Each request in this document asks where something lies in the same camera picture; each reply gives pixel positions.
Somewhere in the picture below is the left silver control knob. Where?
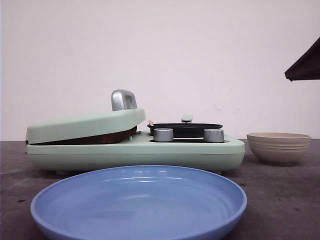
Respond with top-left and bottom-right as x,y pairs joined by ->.
153,128 -> 174,142

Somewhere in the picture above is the black frying pan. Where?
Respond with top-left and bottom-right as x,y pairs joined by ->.
147,114 -> 223,138

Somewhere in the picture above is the blue plate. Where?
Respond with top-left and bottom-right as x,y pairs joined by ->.
30,165 -> 247,240

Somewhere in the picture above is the mint green sandwich maker lid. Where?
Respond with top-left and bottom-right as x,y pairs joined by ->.
25,89 -> 146,145

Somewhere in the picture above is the beige ceramic bowl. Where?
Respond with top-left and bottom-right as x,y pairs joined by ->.
246,132 -> 311,166

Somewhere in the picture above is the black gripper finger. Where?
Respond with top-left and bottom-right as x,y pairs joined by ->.
284,38 -> 320,82

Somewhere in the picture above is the mint green breakfast maker base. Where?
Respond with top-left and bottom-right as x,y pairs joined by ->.
26,132 -> 245,173

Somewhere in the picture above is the silver control knob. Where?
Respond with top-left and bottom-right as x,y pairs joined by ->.
153,128 -> 174,142
203,128 -> 225,143

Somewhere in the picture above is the right silver control knob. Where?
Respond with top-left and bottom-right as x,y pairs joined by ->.
203,128 -> 225,143

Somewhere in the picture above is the bread slice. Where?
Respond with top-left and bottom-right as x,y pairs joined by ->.
31,126 -> 137,146

